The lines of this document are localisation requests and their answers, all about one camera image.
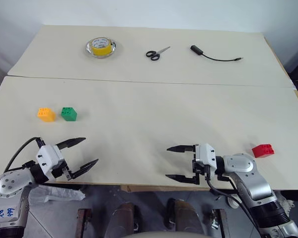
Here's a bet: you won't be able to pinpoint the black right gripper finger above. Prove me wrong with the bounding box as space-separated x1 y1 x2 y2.
166 145 196 153
165 174 200 186

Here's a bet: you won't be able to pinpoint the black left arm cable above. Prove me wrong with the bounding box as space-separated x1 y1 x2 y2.
3 136 46 174

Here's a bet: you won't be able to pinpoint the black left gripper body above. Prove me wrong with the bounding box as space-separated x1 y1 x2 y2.
50 145 73 181

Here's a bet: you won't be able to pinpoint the white round object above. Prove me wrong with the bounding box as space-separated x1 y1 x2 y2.
226 195 240 209

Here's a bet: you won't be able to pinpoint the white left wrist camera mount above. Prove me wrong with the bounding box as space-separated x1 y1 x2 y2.
35 144 66 176

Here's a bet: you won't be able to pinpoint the black handled scissors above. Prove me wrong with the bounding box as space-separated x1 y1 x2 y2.
146 46 171 62

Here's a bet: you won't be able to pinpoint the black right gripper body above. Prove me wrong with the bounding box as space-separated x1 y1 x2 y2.
191 144 210 182

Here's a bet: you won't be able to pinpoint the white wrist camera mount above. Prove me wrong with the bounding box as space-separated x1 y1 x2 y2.
35 144 66 176
195 143 217 172

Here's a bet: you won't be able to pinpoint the white plastic bag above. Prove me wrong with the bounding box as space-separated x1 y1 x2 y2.
27 184 86 205

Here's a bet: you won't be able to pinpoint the cream paper table cover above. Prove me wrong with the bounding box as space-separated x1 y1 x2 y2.
0 75 298 191
7 24 298 89

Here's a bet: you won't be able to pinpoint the white crumpled cloth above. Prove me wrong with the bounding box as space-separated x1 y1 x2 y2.
278 194 296 210

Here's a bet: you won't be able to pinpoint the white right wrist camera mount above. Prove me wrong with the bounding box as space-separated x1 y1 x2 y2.
195 143 217 172

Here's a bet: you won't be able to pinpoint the beige rounded surface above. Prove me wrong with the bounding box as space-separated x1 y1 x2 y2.
123 230 210 238

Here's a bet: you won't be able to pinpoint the orange toy brick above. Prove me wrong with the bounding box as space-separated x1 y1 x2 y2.
37 107 57 123

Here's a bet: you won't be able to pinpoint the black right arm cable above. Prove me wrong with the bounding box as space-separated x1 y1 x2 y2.
205 168 264 238

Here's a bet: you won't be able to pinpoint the black adapter with cable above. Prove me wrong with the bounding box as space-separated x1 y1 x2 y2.
190 45 244 63

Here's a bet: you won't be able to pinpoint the red toy brick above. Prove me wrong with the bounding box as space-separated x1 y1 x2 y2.
251 143 276 159

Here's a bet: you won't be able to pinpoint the green toy brick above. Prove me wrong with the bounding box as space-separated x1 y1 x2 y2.
61 107 78 122

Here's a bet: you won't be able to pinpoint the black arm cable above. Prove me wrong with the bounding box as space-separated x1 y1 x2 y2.
3 136 46 174
205 168 264 238

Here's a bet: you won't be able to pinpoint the dark brown rounded shape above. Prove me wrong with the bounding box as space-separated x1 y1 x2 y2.
106 202 141 235
166 198 206 234

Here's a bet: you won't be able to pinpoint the rusty metal bar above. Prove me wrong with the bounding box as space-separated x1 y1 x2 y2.
211 208 228 238
75 208 93 238

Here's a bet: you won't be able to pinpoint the yellow tape roll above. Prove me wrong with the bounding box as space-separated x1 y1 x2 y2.
84 37 119 59
92 37 112 57

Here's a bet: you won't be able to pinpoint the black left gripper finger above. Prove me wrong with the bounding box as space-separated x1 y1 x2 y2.
56 137 87 150
70 159 99 179

